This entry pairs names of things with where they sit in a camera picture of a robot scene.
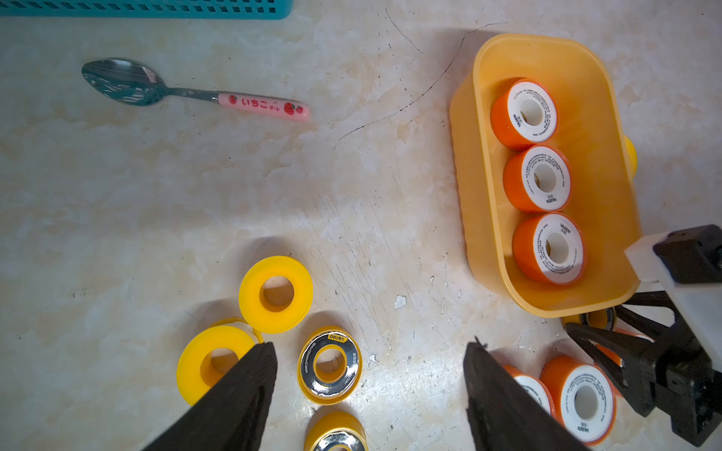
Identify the teal plastic basket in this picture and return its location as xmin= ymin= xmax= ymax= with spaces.
xmin=1 ymin=0 xmax=294 ymax=20

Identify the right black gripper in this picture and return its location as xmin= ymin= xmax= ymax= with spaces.
xmin=565 ymin=224 xmax=722 ymax=447

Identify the yellow tape roll far left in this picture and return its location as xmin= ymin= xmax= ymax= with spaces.
xmin=176 ymin=318 xmax=264 ymax=406

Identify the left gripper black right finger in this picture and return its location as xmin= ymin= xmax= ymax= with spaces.
xmin=464 ymin=341 xmax=586 ymax=450

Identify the yellow plastic storage box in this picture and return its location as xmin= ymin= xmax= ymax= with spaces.
xmin=449 ymin=34 xmax=641 ymax=318

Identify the yellow tape roll upper left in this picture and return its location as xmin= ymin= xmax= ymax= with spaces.
xmin=239 ymin=256 xmax=313 ymax=334

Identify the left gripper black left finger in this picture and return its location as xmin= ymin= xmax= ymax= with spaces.
xmin=146 ymin=343 xmax=278 ymax=450

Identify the spoon with pink handle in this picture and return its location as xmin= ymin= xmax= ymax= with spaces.
xmin=82 ymin=58 xmax=310 ymax=122

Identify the black yellow tape roll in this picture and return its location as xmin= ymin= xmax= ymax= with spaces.
xmin=297 ymin=326 xmax=363 ymax=406
xmin=305 ymin=411 xmax=369 ymax=451
xmin=560 ymin=307 xmax=618 ymax=331

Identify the yellow tape roll upper right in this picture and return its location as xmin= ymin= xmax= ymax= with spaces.
xmin=624 ymin=136 xmax=639 ymax=180

